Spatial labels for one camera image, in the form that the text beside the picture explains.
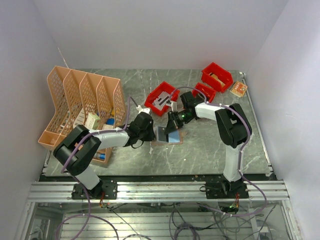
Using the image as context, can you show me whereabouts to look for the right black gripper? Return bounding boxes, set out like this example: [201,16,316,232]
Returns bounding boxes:
[164,109,193,135]

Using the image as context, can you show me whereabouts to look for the brown leather card holder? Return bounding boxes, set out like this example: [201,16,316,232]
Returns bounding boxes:
[151,126,184,146]

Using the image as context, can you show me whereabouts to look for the white credit card stack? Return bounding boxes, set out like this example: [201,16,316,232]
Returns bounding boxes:
[152,91,170,111]

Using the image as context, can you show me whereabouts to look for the red bin with cards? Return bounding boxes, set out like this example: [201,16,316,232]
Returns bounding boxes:
[144,81,180,117]

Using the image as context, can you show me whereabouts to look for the red bin front pair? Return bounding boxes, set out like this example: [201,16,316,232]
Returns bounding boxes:
[192,82,217,103]

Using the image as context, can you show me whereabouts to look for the red bin pair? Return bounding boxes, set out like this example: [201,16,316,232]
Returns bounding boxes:
[192,82,217,103]
[201,62,234,93]

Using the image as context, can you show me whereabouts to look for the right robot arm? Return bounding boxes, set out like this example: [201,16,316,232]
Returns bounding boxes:
[164,91,252,200]

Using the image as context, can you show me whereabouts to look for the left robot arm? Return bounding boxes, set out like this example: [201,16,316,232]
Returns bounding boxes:
[53,112,156,199]

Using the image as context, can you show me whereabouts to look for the white ruler card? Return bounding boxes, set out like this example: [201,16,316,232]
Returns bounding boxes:
[72,108,85,128]

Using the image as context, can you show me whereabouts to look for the yellow blue toy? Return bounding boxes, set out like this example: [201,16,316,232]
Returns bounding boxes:
[105,108,116,126]

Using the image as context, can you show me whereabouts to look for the blue capped bottle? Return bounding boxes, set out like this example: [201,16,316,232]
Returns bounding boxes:
[93,152,106,162]

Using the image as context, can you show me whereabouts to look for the green white carton box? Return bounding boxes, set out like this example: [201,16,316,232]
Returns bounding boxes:
[84,112,101,130]

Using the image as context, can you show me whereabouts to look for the red bin rear pair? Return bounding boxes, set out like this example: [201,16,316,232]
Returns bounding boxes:
[201,62,234,93]

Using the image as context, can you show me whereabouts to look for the brown item in bin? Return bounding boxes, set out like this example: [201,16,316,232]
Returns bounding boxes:
[209,72,225,87]

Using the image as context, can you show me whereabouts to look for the orange spiral notepad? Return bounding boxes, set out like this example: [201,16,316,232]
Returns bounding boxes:
[229,81,248,98]

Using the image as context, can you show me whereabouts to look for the peach file organizer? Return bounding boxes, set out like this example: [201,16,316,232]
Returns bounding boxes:
[38,66,127,151]

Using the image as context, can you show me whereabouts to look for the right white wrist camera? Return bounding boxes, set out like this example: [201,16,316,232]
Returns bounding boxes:
[166,100,178,112]

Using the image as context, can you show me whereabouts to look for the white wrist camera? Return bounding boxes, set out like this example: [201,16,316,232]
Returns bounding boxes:
[166,100,178,112]
[136,105,151,115]

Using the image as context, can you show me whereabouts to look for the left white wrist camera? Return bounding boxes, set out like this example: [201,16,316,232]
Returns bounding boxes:
[136,105,151,115]

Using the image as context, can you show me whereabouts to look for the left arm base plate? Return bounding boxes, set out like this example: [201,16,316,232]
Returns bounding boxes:
[71,179,118,200]

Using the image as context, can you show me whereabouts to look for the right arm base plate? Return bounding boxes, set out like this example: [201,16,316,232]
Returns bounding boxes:
[199,180,249,199]

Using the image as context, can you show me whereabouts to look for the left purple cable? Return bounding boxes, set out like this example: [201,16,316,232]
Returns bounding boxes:
[54,96,140,240]

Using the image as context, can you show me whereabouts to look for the loose floor cables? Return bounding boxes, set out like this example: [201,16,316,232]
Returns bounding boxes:
[99,199,276,240]

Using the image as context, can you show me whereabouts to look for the aluminium rail frame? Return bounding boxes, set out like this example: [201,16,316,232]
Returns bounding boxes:
[27,180,290,204]

